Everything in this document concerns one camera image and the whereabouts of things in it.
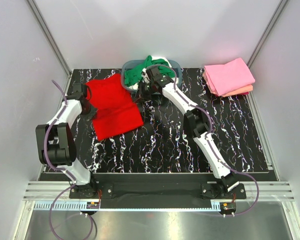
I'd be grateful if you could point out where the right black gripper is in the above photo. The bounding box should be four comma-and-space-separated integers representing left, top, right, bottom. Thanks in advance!
132, 81, 155, 104

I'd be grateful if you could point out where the red t-shirt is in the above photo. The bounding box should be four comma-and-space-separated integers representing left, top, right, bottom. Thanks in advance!
85, 73, 144, 141

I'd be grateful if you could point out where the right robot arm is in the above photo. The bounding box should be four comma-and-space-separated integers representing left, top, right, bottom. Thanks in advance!
138, 64, 239, 199

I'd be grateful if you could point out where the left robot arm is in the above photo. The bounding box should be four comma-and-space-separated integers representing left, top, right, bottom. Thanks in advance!
35, 83, 98, 198

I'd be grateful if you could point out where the white t-shirt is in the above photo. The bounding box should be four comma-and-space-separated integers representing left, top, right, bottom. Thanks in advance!
120, 55, 182, 92

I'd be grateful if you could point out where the green t-shirt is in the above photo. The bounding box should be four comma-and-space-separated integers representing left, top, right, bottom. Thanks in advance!
124, 55, 175, 88

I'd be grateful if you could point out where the teal plastic basket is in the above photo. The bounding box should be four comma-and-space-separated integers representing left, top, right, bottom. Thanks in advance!
120, 58, 183, 94

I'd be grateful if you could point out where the folded pink t-shirt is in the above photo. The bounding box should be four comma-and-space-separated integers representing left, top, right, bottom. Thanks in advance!
203, 58, 255, 95

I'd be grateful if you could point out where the folded salmon t-shirt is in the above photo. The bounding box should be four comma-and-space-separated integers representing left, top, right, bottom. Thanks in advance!
202, 72, 253, 97

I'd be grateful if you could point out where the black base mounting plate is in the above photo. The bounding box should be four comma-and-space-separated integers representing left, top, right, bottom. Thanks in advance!
69, 173, 247, 201

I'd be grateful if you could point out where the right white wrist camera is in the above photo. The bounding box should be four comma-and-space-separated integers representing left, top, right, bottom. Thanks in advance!
141, 68, 150, 84

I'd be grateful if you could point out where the aluminium frame rail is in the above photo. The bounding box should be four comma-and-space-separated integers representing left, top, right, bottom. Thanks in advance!
22, 181, 294, 201

